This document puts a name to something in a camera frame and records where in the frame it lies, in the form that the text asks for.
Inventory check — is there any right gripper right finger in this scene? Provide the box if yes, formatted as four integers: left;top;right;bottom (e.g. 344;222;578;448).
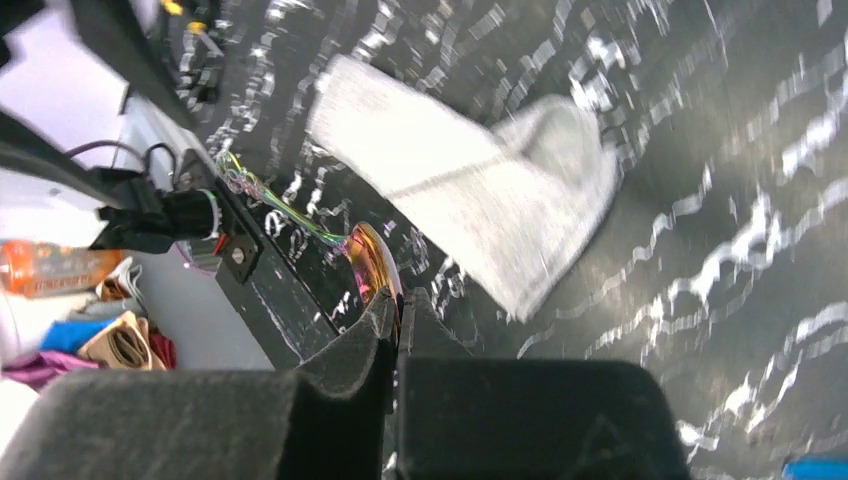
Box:
395;288;689;479

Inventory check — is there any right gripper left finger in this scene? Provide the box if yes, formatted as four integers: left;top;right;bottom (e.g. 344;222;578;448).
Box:
1;290;397;479

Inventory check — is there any iridescent gold spoon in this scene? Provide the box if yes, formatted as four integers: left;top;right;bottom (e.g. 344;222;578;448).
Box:
213;150;404;335

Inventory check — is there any grey cloth napkin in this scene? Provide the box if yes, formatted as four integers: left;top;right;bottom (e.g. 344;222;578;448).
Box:
307;56;619;322

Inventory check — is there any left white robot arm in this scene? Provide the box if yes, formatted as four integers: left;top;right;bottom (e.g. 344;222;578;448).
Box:
1;1;223;253

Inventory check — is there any pile of coloured cloths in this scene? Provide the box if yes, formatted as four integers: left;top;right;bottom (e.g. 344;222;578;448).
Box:
1;257;177;391

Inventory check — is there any orange plastic bottle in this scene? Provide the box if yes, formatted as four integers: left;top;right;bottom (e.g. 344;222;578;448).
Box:
1;240;125;298

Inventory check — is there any blue metallic fork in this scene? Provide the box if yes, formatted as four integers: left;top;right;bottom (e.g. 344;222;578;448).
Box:
782;457;848;480

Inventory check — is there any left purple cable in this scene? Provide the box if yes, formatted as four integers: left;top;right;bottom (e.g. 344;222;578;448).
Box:
62;139;150;167

